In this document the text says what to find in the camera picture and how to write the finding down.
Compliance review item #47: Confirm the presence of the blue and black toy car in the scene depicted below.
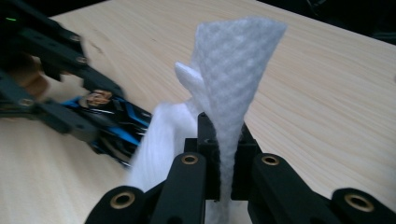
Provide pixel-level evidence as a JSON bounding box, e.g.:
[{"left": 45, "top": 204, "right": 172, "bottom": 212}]
[{"left": 60, "top": 89, "right": 153, "bottom": 169}]

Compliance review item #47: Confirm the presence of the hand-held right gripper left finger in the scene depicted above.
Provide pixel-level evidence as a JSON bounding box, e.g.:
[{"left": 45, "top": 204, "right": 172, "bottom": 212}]
[{"left": 184, "top": 112, "right": 220, "bottom": 200}]

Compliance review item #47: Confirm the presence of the white wet wipe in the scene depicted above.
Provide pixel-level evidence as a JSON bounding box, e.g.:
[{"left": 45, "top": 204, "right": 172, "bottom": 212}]
[{"left": 125, "top": 16, "right": 288, "bottom": 224}]

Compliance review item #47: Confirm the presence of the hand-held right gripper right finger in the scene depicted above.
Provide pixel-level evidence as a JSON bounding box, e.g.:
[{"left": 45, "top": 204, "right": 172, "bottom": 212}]
[{"left": 232, "top": 124, "right": 262, "bottom": 200}]

